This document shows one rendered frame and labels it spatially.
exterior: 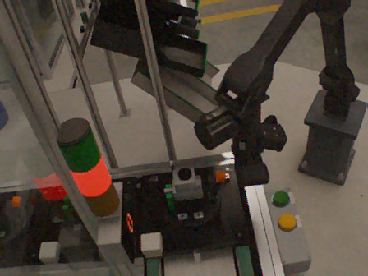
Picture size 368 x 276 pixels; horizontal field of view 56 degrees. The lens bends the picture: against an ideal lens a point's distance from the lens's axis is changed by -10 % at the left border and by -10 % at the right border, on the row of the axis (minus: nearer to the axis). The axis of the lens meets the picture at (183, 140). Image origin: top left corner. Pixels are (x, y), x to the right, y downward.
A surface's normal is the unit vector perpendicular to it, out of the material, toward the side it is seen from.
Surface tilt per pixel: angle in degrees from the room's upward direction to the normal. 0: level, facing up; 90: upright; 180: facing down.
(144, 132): 0
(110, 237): 0
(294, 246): 0
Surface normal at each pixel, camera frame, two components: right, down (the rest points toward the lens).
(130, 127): -0.13, -0.71
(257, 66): -0.51, -0.39
